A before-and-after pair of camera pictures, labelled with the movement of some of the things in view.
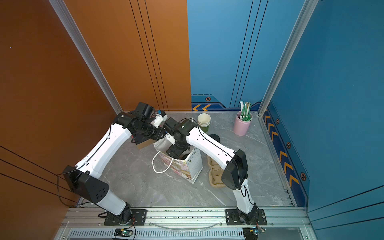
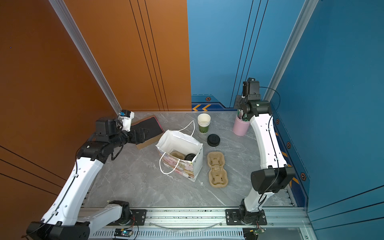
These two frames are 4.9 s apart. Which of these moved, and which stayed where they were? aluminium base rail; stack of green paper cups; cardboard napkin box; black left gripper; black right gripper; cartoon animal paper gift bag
Moved: black left gripper; black right gripper
Stayed: cardboard napkin box; stack of green paper cups; aluminium base rail; cartoon animal paper gift bag
